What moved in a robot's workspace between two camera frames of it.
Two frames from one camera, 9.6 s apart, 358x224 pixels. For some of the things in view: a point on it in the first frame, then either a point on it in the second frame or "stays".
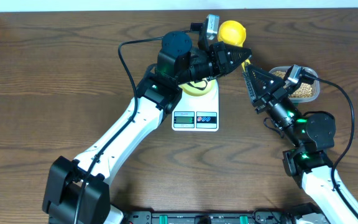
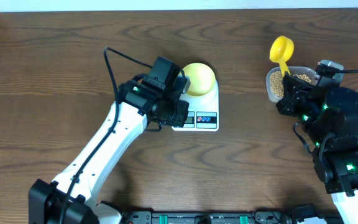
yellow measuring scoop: (233, 32) -> (281, 51)
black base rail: (258, 217) stays
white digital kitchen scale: (197, 113) stays
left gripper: (215, 61) -> (181, 106)
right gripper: (261, 102) -> (292, 96)
